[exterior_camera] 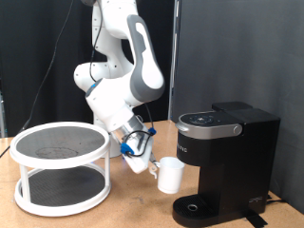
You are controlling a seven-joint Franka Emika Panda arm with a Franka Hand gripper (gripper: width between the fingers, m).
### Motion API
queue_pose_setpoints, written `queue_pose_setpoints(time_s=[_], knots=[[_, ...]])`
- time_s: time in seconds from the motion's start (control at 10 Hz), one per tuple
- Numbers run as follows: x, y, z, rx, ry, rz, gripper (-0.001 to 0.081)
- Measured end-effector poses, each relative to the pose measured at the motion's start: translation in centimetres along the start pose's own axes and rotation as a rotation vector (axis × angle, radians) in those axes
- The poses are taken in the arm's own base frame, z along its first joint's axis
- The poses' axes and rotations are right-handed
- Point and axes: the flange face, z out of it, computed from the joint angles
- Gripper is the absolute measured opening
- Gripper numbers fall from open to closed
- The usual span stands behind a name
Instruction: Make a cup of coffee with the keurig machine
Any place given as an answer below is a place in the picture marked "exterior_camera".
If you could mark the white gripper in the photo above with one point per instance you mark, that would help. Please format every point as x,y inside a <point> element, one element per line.
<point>139,163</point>

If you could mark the white two-tier turntable rack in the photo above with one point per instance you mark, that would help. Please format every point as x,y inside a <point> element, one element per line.
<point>60,142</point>

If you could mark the black tape strip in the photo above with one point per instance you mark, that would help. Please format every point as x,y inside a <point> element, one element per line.
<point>256,221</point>

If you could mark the white plastic mug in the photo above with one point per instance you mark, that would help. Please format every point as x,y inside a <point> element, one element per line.
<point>171,177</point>

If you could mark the black curtain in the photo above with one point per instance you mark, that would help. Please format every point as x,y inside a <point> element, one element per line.
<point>31,47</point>

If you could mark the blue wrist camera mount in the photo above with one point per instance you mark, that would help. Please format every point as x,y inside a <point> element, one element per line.
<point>126,148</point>

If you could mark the black Keurig coffee machine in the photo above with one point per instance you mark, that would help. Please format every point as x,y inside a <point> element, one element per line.
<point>234,164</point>

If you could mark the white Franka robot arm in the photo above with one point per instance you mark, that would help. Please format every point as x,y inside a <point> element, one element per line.
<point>145,72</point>

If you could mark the grey metal post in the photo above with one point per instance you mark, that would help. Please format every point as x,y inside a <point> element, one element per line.
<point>2,110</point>

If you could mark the vertical metal partition pole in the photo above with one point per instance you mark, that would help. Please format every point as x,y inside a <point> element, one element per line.
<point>173,63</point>

